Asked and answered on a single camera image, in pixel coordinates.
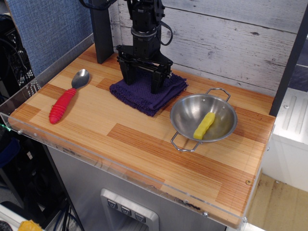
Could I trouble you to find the dark grey right post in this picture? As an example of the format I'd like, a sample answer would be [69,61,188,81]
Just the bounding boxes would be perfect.
[269,6,308,116]

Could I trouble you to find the clear acrylic table guard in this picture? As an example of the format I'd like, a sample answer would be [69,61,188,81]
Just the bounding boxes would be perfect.
[0,46,274,231]

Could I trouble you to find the yellow object at bottom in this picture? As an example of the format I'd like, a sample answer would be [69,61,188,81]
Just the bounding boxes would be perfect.
[18,220,43,231]

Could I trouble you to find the red handled metal spoon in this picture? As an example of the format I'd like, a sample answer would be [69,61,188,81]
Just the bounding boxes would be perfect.
[49,69,90,124]

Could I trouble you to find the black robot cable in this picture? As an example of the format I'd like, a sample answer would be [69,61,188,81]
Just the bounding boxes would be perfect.
[158,20,174,46]

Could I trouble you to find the white ribbed box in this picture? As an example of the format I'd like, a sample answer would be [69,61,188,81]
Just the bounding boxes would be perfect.
[261,88,308,191]

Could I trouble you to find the silver dispenser button panel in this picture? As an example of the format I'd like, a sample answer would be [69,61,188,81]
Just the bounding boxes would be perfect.
[101,188,159,231]

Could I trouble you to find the purple towel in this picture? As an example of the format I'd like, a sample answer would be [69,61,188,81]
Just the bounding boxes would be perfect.
[109,69,188,116]

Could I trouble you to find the black plastic crate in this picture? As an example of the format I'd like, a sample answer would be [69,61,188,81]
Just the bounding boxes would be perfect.
[0,14,35,96]

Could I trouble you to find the yellow toy fry piece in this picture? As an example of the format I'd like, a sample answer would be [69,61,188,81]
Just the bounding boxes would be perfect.
[193,112,215,140]

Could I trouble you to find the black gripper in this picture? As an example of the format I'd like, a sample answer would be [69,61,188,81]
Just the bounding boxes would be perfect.
[116,34,173,94]

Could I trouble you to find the dark grey left post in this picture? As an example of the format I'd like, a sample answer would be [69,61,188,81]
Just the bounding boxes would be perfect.
[90,10,114,64]

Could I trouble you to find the steel bowl with handles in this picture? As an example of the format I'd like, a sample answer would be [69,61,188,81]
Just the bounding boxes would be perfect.
[170,88,238,152]

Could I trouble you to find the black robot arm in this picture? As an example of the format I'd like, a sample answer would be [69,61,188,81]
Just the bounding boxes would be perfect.
[116,0,173,93]

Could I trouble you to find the dark grey post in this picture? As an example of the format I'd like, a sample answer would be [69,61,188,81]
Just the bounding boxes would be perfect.
[269,6,308,116]
[90,10,114,64]

